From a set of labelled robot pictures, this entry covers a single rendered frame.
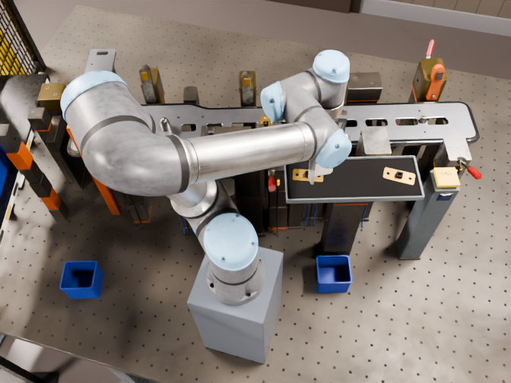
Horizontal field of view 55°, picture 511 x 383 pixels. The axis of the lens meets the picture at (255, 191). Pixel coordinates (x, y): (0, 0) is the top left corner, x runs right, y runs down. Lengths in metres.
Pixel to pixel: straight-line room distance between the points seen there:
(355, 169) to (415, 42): 2.34
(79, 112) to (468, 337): 1.37
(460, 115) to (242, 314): 1.03
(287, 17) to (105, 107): 3.01
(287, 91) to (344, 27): 2.69
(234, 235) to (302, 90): 0.34
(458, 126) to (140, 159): 1.26
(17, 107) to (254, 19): 2.20
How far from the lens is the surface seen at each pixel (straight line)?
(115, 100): 0.82
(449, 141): 1.66
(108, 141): 0.76
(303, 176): 1.36
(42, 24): 4.04
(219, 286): 1.21
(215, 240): 1.08
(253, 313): 1.25
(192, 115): 1.74
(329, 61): 1.05
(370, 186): 1.37
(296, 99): 1.00
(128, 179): 0.76
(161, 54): 2.44
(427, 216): 1.55
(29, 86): 1.97
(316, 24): 3.68
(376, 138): 1.54
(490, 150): 2.18
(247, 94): 1.75
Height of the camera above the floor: 2.28
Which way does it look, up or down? 57 degrees down
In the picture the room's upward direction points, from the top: 3 degrees counter-clockwise
